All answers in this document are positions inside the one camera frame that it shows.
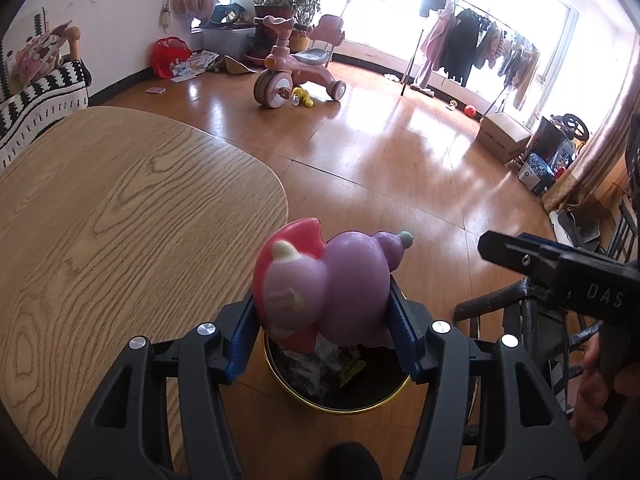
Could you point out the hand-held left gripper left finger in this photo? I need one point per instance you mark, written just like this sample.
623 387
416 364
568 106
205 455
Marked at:
240 340

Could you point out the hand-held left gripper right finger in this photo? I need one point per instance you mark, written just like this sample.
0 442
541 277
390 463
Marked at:
402 330

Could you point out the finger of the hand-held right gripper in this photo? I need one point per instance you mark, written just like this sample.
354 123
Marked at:
545 241
515 255

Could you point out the black bin with gold rim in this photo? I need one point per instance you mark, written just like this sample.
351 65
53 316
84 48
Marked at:
375 392

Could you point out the purple and pink squishy toy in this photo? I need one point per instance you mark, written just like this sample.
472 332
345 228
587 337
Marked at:
340 290

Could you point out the person's right hand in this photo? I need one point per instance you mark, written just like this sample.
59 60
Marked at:
595 400

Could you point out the black metal chair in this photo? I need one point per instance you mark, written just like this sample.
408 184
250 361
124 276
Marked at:
530 320

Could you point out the blue and white box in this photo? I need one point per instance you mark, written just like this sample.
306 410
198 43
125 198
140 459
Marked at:
535 175

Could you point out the black toy ride-on car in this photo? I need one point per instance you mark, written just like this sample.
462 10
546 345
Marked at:
560 140

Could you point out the beige patterned curtain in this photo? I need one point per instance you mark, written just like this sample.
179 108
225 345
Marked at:
600 150

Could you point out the cardboard box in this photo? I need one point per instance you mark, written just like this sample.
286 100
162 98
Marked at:
502 135

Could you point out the red ball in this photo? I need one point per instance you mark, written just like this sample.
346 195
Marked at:
469 110

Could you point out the hanging clothes row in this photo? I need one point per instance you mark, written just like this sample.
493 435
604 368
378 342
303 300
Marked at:
515 65

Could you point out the black hanging coat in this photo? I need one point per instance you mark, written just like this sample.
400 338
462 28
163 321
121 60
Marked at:
465 45

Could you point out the metal clothes rack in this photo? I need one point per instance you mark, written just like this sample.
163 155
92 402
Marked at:
407 67

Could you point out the pink hanging garment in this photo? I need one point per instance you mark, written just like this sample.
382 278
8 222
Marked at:
432 45

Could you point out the yellow toy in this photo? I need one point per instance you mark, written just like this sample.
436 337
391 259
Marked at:
302 97

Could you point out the pink card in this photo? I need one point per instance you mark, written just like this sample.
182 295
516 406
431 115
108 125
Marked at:
155 90

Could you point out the brown cardboard piece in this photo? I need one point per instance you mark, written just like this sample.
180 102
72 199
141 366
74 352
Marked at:
237 66

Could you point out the pink children's tricycle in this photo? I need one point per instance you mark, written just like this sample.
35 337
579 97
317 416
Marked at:
295 67

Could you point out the scattered picture booklets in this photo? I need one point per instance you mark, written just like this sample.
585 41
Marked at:
197 62

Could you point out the red plastic bag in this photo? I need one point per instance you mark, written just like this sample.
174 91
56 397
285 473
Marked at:
170 57

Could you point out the woven basket pot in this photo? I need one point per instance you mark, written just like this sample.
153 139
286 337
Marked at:
300 40

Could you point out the black and white striped blanket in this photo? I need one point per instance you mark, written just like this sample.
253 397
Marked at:
35 105

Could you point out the tall potted plant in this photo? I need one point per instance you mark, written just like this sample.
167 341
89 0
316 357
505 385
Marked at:
275 20

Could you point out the black bag on windowsill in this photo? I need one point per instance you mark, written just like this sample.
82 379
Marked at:
227 15

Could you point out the pink printed cushion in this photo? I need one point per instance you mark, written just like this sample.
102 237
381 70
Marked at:
40 52

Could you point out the wooden chair post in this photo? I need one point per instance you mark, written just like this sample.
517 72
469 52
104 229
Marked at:
74 42

